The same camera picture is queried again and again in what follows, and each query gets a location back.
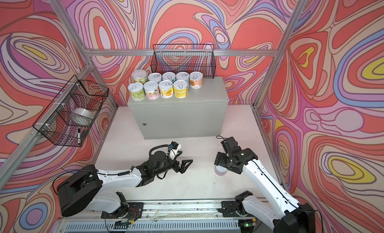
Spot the black wire basket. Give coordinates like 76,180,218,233
33,76,109,147
151,43,216,78

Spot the black marker pen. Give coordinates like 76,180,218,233
77,128,82,146

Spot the green label can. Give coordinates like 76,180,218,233
128,82,146,101

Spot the aluminium front rail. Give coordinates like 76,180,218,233
69,199,251,222

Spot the teal label can back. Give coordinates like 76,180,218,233
162,72,176,82

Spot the yellow orange label can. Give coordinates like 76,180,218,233
132,69,148,84

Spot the pink label can plain lid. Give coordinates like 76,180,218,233
144,81,160,100

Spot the black wire basket left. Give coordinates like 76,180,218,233
33,76,109,147

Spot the grey metal cabinet box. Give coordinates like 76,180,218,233
128,77,229,139

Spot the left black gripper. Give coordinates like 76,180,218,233
152,151,193,179

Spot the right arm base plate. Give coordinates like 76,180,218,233
218,201,256,218

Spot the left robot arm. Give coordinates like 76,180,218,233
56,151,193,219

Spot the red label can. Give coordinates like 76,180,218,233
214,165,228,176

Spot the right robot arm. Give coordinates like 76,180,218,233
215,137,316,233

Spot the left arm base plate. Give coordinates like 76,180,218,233
101,202,144,220

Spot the black wire basket back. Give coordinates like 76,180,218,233
151,43,216,78

